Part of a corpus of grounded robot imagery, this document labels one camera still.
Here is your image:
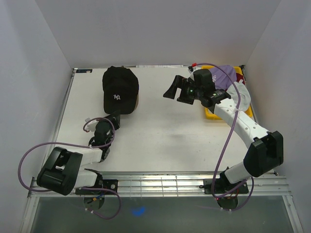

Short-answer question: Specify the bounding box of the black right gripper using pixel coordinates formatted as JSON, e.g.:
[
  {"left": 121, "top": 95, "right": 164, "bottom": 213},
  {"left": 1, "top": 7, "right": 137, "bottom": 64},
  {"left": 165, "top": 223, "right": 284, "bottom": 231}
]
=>
[{"left": 163, "top": 76, "right": 202, "bottom": 105}]

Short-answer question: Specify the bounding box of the beige baseball cap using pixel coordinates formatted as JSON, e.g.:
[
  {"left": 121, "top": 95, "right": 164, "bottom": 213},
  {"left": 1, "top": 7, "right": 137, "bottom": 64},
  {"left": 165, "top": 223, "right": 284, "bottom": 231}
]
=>
[{"left": 134, "top": 94, "right": 139, "bottom": 110}]

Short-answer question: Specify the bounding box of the black baseball cap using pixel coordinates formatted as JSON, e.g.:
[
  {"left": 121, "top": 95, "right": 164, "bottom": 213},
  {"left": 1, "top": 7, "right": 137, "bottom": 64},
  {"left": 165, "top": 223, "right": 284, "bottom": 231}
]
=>
[{"left": 102, "top": 66, "right": 139, "bottom": 115}]

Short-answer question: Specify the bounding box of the white baseball cap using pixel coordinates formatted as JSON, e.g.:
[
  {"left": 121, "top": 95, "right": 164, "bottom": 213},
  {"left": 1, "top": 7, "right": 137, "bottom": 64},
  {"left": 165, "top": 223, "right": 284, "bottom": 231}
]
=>
[{"left": 227, "top": 82, "right": 251, "bottom": 112}]

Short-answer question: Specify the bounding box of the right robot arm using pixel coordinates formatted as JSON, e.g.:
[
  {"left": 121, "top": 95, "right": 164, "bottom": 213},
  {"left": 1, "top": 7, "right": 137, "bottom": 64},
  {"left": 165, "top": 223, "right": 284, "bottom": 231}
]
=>
[{"left": 163, "top": 69, "right": 284, "bottom": 193}]

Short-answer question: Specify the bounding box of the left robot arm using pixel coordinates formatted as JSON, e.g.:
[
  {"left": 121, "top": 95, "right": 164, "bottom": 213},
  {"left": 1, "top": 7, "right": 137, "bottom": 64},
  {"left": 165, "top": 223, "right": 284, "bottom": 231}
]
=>
[{"left": 36, "top": 110, "right": 121, "bottom": 196}]

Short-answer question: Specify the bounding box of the yellow plastic tray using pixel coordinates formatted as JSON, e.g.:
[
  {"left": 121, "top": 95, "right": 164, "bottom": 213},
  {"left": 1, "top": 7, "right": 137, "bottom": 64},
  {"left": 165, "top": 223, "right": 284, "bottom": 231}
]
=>
[{"left": 201, "top": 65, "right": 254, "bottom": 120}]

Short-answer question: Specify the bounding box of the purple baseball cap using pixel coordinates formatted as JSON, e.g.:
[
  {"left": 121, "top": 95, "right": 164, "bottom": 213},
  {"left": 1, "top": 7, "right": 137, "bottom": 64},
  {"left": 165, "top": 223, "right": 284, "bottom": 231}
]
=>
[{"left": 209, "top": 65, "right": 237, "bottom": 90}]

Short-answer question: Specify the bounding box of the dark label sticker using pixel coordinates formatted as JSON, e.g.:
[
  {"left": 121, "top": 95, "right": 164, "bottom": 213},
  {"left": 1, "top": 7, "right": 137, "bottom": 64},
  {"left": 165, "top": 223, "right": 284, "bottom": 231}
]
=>
[{"left": 75, "top": 69, "right": 93, "bottom": 73}]

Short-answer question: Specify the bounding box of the dark red baseball cap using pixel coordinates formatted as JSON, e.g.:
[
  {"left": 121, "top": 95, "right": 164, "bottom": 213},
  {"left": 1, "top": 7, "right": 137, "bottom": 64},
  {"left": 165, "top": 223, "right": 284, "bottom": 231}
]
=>
[{"left": 236, "top": 73, "right": 245, "bottom": 85}]

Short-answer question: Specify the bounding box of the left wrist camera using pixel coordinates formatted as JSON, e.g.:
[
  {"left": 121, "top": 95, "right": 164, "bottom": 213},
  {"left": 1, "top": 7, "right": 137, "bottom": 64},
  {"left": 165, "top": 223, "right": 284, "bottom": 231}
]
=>
[{"left": 83, "top": 118, "right": 98, "bottom": 133}]

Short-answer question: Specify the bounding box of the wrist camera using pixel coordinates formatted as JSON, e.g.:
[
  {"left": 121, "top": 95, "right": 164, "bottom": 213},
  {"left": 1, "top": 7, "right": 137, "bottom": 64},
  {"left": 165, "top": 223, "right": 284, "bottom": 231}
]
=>
[
  {"left": 83, "top": 118, "right": 98, "bottom": 133},
  {"left": 188, "top": 63, "right": 198, "bottom": 73}
]

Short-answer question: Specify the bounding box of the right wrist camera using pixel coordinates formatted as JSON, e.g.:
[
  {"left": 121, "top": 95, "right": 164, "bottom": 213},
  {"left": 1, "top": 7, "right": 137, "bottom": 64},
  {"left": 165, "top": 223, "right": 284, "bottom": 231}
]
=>
[{"left": 188, "top": 63, "right": 198, "bottom": 73}]

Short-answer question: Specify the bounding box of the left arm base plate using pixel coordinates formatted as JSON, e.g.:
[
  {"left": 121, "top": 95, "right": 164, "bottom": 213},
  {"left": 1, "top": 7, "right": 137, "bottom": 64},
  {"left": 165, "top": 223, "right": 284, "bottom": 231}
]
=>
[{"left": 74, "top": 179, "right": 118, "bottom": 196}]

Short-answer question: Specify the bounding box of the aluminium frame rail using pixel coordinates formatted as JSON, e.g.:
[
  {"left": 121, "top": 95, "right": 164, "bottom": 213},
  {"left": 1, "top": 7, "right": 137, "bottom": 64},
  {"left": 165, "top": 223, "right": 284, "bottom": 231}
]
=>
[{"left": 27, "top": 173, "right": 292, "bottom": 199}]

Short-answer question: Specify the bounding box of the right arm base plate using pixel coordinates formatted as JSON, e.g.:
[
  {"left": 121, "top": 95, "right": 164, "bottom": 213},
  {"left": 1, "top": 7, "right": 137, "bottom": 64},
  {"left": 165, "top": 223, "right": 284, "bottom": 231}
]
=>
[{"left": 199, "top": 179, "right": 249, "bottom": 195}]

